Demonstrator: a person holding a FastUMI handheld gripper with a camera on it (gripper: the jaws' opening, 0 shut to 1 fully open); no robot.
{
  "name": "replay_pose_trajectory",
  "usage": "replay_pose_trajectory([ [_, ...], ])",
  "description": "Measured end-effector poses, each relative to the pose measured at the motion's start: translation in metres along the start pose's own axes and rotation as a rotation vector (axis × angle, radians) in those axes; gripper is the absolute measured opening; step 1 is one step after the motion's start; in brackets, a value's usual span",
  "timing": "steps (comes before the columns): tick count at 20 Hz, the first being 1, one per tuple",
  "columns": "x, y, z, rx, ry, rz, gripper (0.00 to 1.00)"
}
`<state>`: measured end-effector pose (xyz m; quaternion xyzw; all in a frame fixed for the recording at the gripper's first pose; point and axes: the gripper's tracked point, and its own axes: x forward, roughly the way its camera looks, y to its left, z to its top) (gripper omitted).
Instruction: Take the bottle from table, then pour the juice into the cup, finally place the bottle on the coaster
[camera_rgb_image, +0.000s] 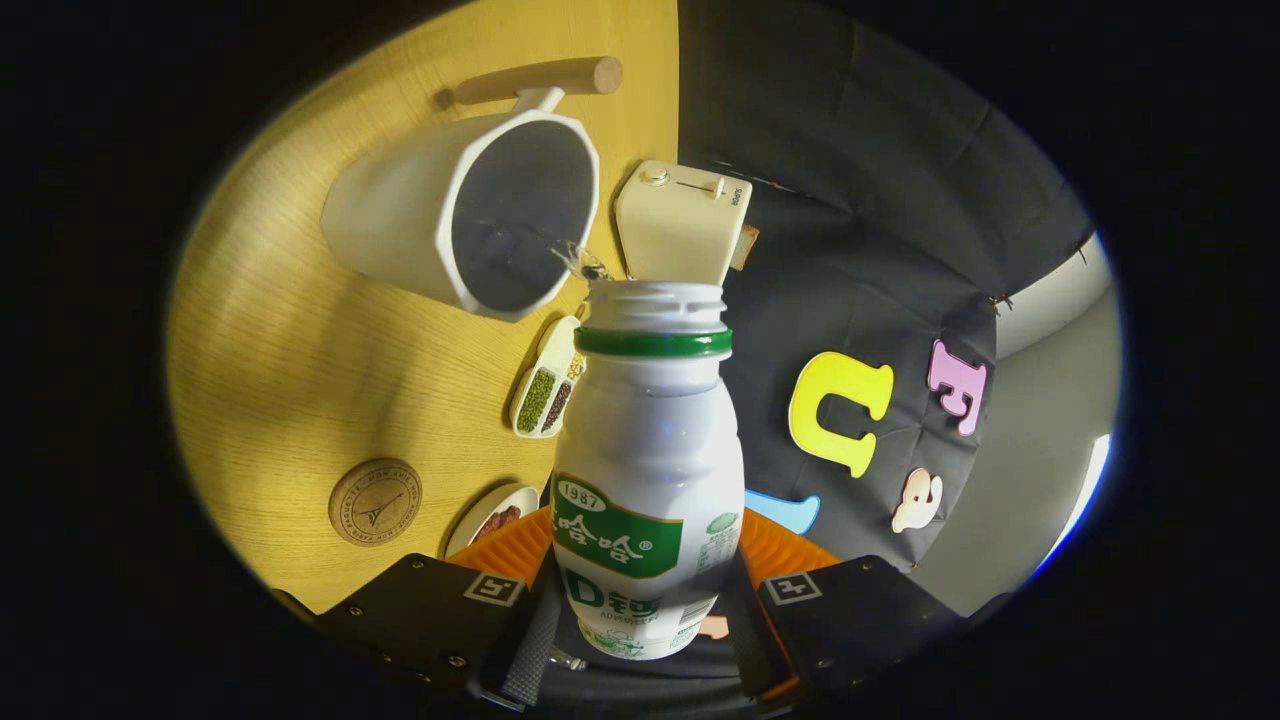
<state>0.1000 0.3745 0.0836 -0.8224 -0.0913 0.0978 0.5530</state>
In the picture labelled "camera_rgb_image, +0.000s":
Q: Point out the red meat slice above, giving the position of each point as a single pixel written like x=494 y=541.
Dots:
x=498 y=522

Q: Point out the round cork coaster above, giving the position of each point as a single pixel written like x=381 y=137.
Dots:
x=375 y=502

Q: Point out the toast slice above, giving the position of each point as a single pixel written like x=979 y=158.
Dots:
x=745 y=247

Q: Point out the cream toaster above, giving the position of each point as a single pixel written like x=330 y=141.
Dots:
x=675 y=235

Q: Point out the black backdrop cloth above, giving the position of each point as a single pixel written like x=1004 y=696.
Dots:
x=850 y=150

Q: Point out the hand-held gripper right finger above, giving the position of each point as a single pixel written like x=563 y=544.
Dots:
x=850 y=620

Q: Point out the wooden table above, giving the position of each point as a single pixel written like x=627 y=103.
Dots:
x=300 y=350

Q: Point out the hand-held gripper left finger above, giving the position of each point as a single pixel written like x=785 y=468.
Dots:
x=430 y=610

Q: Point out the white juice bottle green label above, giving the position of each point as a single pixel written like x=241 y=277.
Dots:
x=650 y=440

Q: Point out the white round plate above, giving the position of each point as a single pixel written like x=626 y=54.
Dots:
x=485 y=505

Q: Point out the white divided dish with beans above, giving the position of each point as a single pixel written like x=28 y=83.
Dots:
x=538 y=398

